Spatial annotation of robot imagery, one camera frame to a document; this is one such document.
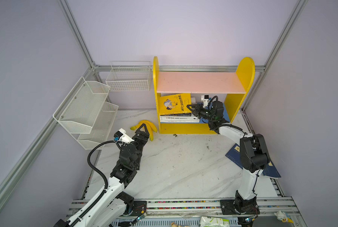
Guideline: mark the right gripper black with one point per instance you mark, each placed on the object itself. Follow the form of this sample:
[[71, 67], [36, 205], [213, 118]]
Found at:
[[200, 111]]

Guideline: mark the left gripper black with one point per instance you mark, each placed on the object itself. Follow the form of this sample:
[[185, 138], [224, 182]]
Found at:
[[139, 137]]

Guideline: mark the white Javen Mao portfolio book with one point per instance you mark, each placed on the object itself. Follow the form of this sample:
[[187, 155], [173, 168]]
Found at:
[[184, 121]]

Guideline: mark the yellow paperback book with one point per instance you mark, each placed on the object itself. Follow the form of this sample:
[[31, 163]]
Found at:
[[174, 104]]

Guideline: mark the dark purple portrait book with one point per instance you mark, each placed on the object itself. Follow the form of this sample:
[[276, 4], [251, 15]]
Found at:
[[177, 115]]

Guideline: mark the white Chokladfabriken book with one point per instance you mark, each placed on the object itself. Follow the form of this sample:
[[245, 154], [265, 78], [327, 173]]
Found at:
[[177, 118]]

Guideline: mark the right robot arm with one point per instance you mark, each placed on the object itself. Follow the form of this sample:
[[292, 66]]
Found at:
[[253, 152]]

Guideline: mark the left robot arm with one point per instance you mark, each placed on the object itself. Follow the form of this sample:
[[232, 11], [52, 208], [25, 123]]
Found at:
[[111, 201]]

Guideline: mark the yellow banana bunch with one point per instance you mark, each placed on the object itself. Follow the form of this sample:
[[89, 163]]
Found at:
[[151, 127]]

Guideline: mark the yellow pink blue bookshelf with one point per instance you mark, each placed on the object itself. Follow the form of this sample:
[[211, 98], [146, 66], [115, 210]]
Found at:
[[235, 85]]

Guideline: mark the blue book yellow label near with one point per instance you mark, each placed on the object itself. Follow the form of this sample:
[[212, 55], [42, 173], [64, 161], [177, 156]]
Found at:
[[234, 155]]

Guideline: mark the blue book yellow label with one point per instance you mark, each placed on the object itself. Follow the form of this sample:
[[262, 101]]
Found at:
[[234, 155], [271, 171]]

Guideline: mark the white mesh two-tier rack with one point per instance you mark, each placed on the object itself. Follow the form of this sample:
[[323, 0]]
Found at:
[[86, 113]]

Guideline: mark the blue book yellow label far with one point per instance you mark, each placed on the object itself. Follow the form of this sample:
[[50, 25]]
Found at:
[[271, 171]]

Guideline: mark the white green carton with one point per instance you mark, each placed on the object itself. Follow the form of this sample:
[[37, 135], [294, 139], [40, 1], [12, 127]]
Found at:
[[206, 221]]

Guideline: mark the small toy figure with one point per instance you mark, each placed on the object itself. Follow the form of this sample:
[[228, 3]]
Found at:
[[283, 216]]

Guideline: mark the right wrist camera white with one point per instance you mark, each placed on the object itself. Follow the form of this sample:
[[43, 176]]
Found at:
[[205, 100]]

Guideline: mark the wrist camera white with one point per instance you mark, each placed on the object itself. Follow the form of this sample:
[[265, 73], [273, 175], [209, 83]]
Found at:
[[205, 100], [121, 136]]

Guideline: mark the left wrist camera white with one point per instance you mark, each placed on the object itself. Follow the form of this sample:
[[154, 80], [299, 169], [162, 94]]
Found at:
[[121, 136]]

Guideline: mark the white wire basket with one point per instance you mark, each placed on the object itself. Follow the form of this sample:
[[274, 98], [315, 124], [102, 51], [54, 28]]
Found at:
[[130, 76]]

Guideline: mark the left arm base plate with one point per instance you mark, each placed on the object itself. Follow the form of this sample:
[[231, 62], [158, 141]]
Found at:
[[135, 208]]

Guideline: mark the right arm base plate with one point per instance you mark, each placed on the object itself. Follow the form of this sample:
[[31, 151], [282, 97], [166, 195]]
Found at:
[[239, 207]]

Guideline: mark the aluminium front rail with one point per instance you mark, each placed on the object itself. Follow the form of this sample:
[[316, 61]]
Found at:
[[188, 212]]

